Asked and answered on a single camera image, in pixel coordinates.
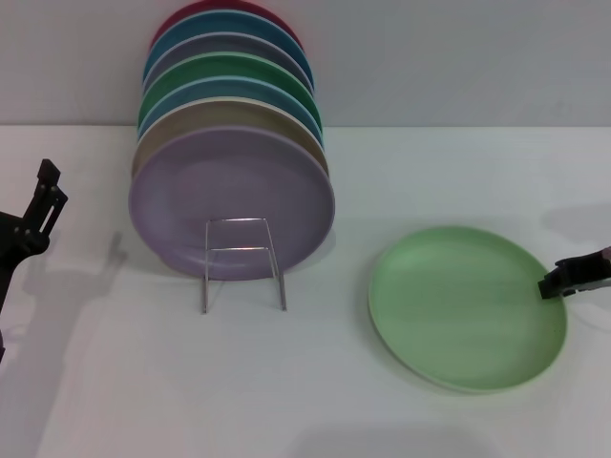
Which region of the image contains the light green plate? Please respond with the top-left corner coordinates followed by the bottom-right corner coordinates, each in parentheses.
top-left (367, 224), bottom-right (569, 395)

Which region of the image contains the grey lilac plate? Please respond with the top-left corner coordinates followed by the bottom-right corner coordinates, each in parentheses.
top-left (141, 31), bottom-right (316, 92)

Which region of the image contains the teal blue plate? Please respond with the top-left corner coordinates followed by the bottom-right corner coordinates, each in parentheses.
top-left (142, 10), bottom-right (306, 73)

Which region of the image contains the red plate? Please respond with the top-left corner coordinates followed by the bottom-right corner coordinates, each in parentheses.
top-left (148, 0), bottom-right (303, 52)

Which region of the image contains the beige plate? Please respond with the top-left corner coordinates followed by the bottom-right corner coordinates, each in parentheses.
top-left (132, 96), bottom-right (330, 180)

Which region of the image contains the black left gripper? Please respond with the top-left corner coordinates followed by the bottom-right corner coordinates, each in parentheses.
top-left (0, 158), bottom-right (70, 311)

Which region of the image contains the light blue plate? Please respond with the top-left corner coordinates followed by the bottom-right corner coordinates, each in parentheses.
top-left (137, 74), bottom-right (325, 144)

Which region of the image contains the purple plate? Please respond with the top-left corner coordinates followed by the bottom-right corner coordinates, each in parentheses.
top-left (127, 124), bottom-right (336, 281)

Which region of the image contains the dark green plate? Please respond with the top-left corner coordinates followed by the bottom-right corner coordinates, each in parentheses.
top-left (138, 52), bottom-right (320, 123)

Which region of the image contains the metal wire plate rack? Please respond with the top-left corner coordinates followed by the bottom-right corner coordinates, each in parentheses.
top-left (199, 217), bottom-right (288, 315)

